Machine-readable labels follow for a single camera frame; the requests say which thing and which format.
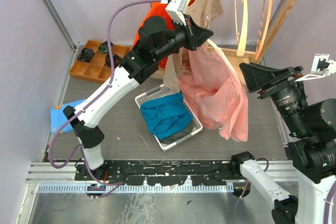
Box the wooden compartment tray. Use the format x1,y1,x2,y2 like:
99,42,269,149
68,39,133,83

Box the blue patterned cloth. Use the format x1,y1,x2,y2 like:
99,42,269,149
50,99,85,134

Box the beige t shirt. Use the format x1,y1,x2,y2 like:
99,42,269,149
163,0,223,90

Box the rolled dark sock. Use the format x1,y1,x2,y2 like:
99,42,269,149
77,48,95,63

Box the cream wooden hanger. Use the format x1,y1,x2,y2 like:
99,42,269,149
234,0,248,57

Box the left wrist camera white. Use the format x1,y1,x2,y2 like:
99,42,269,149
160,0,188,26

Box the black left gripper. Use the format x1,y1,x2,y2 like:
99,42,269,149
154,14,213,62

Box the white slotted cable duct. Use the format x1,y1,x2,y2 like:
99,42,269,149
37,183,234,194

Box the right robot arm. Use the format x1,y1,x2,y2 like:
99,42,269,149
230,63,335,223

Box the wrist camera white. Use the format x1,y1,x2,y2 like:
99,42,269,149
296,54,335,82
160,0,188,26

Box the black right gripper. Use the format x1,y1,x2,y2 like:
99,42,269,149
238,59,309,134

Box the pink t shirt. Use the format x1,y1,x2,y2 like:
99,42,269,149
178,48,248,142

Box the rolled black sock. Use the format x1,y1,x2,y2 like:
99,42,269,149
105,54,122,68

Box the dark grey t shirt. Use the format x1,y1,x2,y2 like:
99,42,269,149
161,123,194,144

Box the orange wavy metal hanger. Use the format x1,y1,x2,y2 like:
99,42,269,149
255,0,273,60

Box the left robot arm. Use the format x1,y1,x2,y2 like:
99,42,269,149
63,14,214,180

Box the teal blue t shirt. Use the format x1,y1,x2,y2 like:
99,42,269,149
140,93,193,141

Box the rolled green sock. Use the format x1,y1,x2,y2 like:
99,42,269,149
97,41,114,54

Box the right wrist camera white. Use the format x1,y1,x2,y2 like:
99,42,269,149
296,54,335,82

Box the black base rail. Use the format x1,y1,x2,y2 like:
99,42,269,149
75,160,242,186

